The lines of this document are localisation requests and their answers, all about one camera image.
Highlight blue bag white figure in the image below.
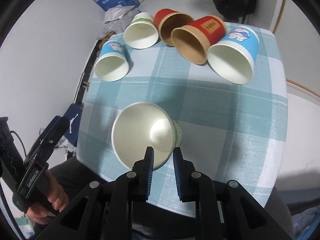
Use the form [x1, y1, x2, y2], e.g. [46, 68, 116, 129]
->
[62, 103, 85, 152]

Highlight grey plastic bag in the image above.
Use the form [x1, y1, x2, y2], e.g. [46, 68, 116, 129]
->
[96, 6, 140, 40]

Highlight person's left hand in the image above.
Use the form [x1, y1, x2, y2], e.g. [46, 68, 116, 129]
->
[27, 172, 70, 226]

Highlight person's grey pants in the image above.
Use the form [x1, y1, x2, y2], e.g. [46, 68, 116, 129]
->
[32, 159, 296, 240]

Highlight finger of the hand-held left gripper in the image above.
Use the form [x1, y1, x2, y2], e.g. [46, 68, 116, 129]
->
[24, 115, 70, 165]

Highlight red paper cup yellow label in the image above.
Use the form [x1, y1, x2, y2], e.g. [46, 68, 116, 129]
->
[171, 16, 227, 65]

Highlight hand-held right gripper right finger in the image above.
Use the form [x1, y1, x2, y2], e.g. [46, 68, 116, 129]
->
[172, 147, 293, 240]

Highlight blue checked tablecloth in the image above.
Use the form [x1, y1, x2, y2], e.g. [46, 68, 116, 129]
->
[76, 21, 288, 218]

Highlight white green-print paper cup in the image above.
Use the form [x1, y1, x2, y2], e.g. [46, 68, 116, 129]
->
[123, 12, 160, 49]
[111, 102, 182, 170]

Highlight large blue cartoon paper cup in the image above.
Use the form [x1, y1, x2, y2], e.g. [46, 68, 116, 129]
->
[207, 26, 260, 85]

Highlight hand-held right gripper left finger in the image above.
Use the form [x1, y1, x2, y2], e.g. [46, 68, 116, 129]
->
[35, 146, 155, 240]

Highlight plain red paper cup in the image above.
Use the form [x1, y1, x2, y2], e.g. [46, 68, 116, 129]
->
[153, 8, 195, 47]

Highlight small blue cartoon paper cup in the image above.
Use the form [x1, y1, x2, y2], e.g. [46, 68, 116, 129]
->
[94, 41, 130, 82]

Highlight black cable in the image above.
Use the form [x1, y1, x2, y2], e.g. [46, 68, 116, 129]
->
[9, 131, 28, 162]

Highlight orange cable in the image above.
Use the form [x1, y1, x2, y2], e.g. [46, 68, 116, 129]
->
[272, 0, 320, 98]

